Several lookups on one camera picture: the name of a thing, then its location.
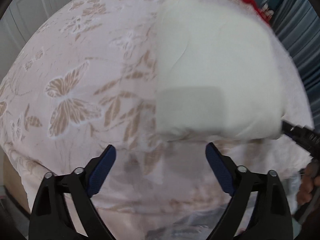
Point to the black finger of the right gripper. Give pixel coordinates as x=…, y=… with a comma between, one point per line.
x=291, y=130

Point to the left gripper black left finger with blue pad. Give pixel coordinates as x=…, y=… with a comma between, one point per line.
x=50, y=218

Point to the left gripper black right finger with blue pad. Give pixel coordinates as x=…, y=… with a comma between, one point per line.
x=271, y=216

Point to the white padded garment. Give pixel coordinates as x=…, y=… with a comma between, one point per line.
x=217, y=74

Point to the person's right hand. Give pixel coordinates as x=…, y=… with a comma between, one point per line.
x=308, y=182

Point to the grey pleated curtain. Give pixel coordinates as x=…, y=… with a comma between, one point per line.
x=296, y=25

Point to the small items on right nightstand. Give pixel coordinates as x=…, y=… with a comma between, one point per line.
x=266, y=11

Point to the pink butterfly bedspread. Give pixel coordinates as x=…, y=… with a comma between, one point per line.
x=87, y=79

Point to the red knitted garment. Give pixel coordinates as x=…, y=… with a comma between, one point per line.
x=257, y=7

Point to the white wardrobe doors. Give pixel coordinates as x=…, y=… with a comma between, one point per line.
x=19, y=22

